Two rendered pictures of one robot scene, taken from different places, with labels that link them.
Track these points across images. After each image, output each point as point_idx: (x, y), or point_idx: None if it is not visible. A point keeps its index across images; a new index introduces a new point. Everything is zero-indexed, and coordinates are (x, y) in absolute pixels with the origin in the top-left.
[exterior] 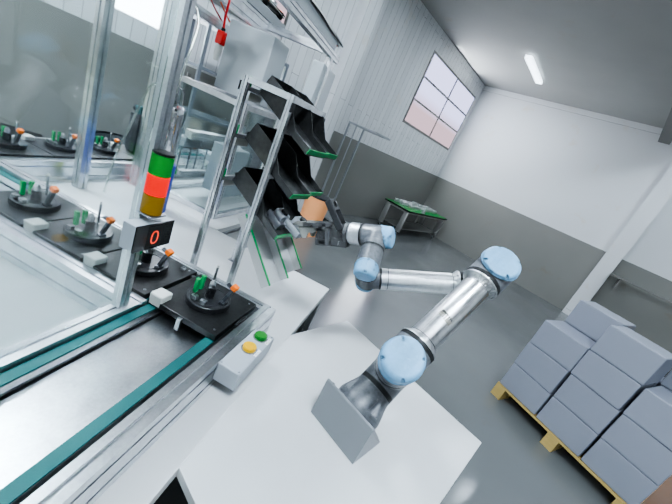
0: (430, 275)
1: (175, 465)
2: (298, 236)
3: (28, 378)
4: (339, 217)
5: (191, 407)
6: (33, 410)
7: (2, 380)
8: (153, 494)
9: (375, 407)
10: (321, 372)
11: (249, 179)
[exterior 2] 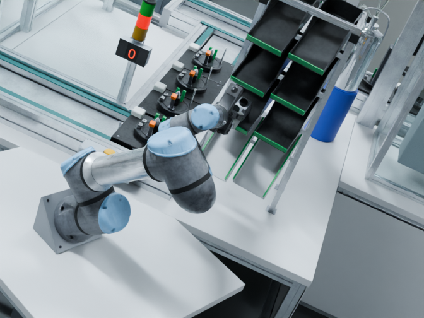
0: None
1: (21, 145)
2: None
3: (52, 86)
4: (223, 100)
5: (62, 151)
6: (36, 92)
7: (46, 77)
8: (4, 138)
9: (67, 209)
10: (130, 231)
11: None
